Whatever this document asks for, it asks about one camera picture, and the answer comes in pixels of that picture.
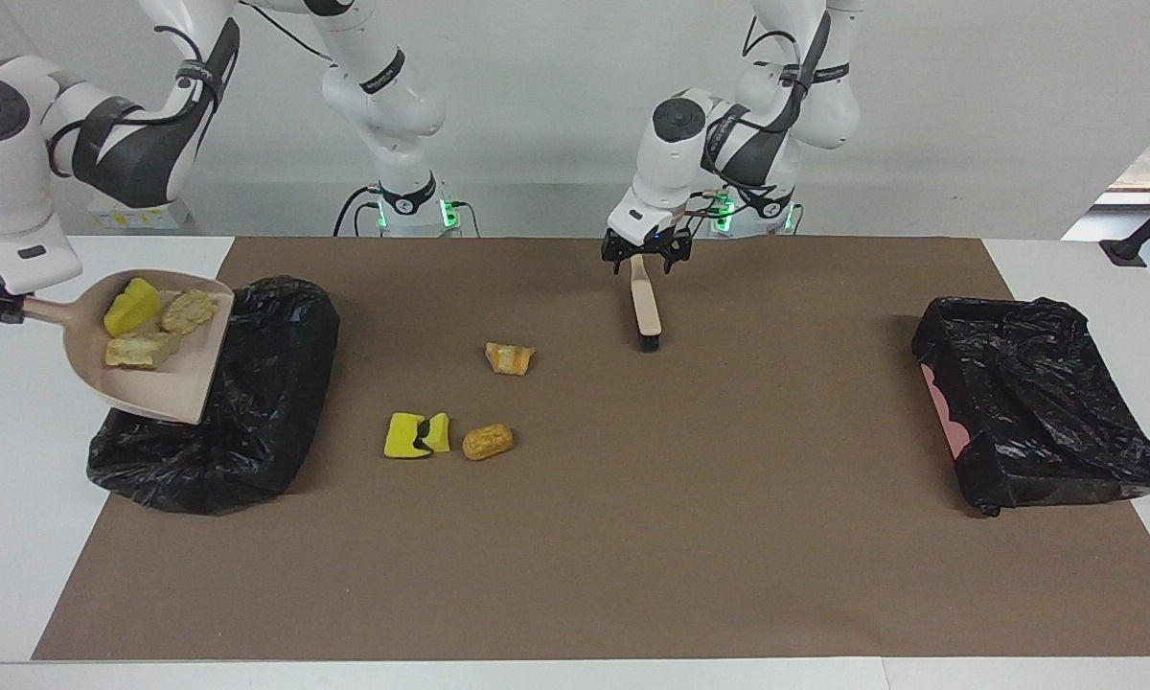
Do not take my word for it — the yellow sponge chunk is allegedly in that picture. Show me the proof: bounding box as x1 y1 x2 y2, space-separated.
103 277 164 338

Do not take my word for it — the white wall power box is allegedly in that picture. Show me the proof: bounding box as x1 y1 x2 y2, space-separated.
91 199 191 231

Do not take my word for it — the beige plastic dustpan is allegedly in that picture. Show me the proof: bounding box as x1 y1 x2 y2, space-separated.
0 269 236 426

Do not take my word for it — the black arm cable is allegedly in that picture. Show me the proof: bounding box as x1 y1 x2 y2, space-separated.
46 0 338 183
700 10 835 226

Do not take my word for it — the yellow sponge with green layer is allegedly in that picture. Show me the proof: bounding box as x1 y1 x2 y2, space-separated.
383 411 451 459

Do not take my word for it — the brown cracked bread roll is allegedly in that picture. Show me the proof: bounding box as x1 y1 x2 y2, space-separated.
462 423 516 462

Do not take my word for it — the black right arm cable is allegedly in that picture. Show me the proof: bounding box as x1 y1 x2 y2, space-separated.
46 0 338 183

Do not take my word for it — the brown table mat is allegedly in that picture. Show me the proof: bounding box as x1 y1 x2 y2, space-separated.
32 236 1150 661

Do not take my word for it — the orange striped croissant piece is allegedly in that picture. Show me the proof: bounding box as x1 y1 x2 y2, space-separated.
484 342 537 377

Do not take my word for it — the pale cream trash piece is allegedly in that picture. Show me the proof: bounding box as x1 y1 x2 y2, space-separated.
104 331 181 371

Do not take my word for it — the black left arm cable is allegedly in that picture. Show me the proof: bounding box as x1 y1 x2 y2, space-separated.
700 10 835 226

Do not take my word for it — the black base cable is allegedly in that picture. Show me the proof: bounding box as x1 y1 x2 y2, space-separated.
333 185 384 238

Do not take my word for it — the pink bin with black bag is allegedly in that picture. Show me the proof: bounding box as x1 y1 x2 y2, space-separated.
910 295 1150 518

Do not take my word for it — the tan striped trash piece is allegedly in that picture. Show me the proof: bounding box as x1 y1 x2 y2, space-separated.
160 289 219 335

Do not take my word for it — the bin lined with black bag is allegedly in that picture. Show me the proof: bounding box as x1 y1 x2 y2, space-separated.
86 275 341 516

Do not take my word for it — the beige brush with black bristles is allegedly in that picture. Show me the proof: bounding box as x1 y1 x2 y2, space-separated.
628 254 664 352

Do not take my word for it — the black camera stand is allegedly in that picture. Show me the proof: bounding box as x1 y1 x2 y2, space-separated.
1099 185 1150 267

